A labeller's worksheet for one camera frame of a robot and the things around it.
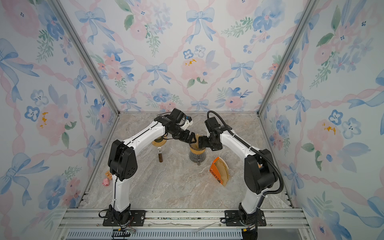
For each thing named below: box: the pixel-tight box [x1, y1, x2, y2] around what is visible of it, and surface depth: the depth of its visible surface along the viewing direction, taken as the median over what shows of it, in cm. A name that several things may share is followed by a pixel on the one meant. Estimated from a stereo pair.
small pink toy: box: [102, 178, 110, 187], surface depth 85 cm
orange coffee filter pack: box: [209, 156, 230, 187], surface depth 86 cm
